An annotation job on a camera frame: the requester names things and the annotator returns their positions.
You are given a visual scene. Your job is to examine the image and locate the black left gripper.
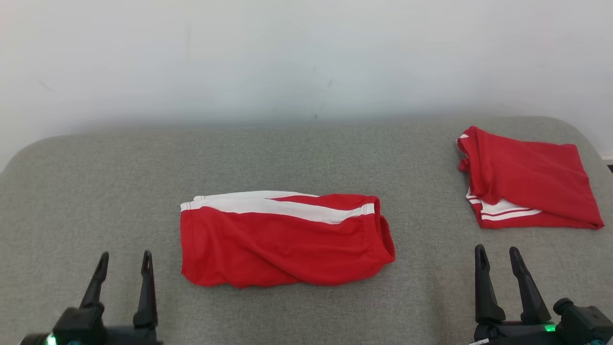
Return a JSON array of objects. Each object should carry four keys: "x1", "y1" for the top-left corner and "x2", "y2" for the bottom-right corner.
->
[{"x1": 79, "y1": 250, "x2": 163, "y2": 345}]

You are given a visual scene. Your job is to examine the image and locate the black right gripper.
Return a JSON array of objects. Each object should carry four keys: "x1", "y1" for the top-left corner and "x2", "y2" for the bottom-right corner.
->
[{"x1": 472, "y1": 244, "x2": 558, "y2": 345}]

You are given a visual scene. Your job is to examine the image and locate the red jersey with white sleeves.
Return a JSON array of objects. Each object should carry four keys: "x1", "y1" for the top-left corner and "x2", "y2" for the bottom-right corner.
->
[{"x1": 456, "y1": 126, "x2": 605, "y2": 230}]

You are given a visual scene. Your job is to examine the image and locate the red shorts with white stripe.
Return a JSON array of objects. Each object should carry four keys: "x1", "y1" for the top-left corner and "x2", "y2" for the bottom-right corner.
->
[{"x1": 180, "y1": 190, "x2": 396, "y2": 289}]

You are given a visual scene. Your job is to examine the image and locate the grey fabric sofa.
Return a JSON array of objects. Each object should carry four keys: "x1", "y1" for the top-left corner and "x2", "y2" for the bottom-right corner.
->
[{"x1": 0, "y1": 116, "x2": 613, "y2": 345}]

